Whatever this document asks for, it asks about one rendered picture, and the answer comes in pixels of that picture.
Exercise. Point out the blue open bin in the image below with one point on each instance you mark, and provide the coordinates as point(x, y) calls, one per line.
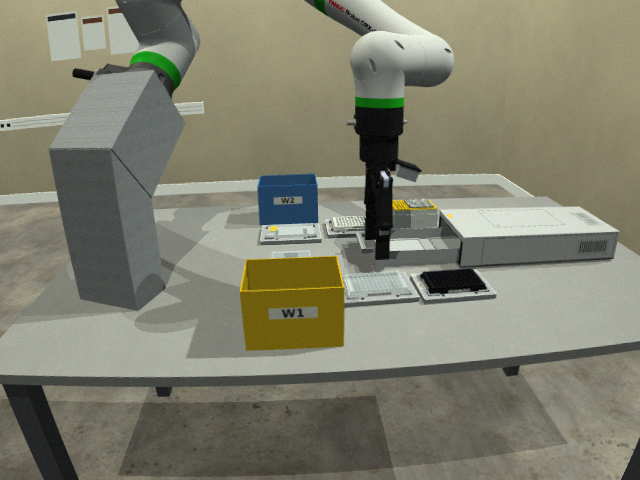
point(293, 203)

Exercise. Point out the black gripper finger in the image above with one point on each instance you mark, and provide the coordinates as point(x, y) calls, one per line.
point(384, 213)
point(369, 201)

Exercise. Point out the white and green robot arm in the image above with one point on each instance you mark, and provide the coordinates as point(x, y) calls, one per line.
point(383, 61)

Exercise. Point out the yellow waste bin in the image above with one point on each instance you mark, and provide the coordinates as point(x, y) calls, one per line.
point(292, 303)

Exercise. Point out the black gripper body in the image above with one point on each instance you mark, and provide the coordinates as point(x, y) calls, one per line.
point(380, 151)

